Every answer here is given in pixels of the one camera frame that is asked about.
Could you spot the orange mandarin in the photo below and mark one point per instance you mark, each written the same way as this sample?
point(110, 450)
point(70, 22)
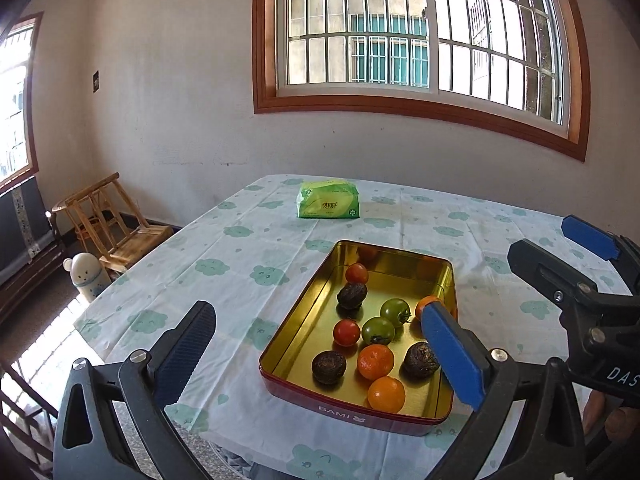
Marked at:
point(386, 394)
point(375, 361)
point(426, 305)

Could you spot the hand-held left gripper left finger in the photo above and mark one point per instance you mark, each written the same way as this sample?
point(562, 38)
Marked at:
point(187, 350)

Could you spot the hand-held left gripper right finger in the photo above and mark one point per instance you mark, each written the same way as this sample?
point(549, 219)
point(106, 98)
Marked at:
point(452, 355)

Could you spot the red tomato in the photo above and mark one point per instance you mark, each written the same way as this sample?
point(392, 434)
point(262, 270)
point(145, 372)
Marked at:
point(346, 332)
point(357, 273)

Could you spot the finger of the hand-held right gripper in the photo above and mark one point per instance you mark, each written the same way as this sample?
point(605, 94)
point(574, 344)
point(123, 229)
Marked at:
point(540, 267)
point(587, 237)

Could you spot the green tomato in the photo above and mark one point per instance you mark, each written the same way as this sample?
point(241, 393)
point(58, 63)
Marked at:
point(395, 311)
point(378, 330)

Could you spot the red and gold tin box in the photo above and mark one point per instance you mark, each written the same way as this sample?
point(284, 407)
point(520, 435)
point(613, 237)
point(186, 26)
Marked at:
point(400, 270)

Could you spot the cloud-print tablecloth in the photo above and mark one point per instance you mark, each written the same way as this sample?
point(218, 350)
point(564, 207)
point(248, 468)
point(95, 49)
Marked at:
point(240, 280)

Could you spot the white bear-shaped bin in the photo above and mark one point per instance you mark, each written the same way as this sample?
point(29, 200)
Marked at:
point(87, 277)

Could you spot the dark wall switch plate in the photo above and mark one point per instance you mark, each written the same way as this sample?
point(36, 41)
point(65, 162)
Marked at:
point(95, 81)

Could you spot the dark wooden bench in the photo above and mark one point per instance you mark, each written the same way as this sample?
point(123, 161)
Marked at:
point(20, 250)

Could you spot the bamboo chair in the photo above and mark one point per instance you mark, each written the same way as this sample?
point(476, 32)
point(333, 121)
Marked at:
point(130, 245)

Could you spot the person's right hand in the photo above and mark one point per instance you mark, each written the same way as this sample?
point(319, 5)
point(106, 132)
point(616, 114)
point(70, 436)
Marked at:
point(620, 417)

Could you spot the narrow wood-framed window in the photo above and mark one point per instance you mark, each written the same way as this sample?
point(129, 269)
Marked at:
point(15, 100)

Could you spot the large wood-framed barred window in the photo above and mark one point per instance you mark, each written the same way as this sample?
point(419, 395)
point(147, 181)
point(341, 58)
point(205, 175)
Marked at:
point(400, 108)

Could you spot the wrinkled dark passion fruit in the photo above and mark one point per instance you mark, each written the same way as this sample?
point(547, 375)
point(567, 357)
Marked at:
point(328, 367)
point(419, 360)
point(352, 295)

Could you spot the green tissue pack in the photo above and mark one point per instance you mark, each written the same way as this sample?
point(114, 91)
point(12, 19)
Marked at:
point(327, 202)

